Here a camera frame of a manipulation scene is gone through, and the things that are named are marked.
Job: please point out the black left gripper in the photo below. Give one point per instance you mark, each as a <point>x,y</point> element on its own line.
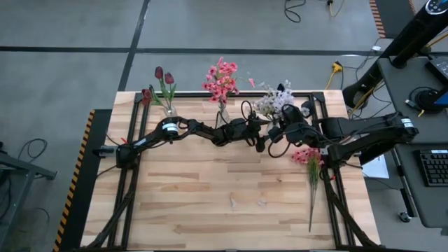
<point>238,129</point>

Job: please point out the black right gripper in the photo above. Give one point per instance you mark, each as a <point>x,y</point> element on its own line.
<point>301,134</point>

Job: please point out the ribbed glass bottle vase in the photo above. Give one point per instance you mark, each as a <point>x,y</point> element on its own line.
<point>271,126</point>

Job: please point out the tall slender glass vase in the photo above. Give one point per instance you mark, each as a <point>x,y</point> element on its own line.
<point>224,113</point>

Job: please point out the white flower bunch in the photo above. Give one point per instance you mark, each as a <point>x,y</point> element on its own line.
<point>260,105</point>
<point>305,111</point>
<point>280,98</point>

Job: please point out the pink flower bunch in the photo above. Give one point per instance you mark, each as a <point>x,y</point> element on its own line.
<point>213,87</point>
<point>306,155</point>
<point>227,66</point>

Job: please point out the red tulip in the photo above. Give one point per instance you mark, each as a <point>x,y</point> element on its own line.
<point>169,77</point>
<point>159,72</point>
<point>146,93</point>
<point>145,101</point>

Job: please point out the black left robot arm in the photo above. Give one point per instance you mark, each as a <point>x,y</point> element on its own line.
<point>196,127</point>

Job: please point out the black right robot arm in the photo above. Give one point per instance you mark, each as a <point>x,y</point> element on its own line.
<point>367,133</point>

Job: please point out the diamond-pattern glass vase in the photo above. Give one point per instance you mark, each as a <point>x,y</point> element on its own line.
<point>170,111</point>

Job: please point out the small fallen petal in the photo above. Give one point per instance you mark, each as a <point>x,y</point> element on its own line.
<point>232,202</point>
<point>262,202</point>

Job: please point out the white paper sheet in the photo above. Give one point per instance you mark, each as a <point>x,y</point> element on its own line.
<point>376,168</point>

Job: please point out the black keyboard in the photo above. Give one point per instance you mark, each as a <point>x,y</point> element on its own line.
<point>434,168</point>

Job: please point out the black tower fan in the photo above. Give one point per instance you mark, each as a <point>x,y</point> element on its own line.
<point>409,38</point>

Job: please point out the black mat orange striped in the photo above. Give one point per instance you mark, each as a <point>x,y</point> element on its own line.
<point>395,17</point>

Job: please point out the black yellow hazard tape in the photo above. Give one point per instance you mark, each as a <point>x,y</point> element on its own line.
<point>75,175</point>

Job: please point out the black desk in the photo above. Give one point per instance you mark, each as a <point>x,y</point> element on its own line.
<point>430,210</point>

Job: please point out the grey metal cart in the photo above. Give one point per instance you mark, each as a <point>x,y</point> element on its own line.
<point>21,175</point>

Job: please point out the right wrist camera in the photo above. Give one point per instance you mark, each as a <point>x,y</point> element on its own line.
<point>292,113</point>

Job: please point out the black aluminium table frame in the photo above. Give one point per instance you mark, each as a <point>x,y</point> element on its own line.
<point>196,94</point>

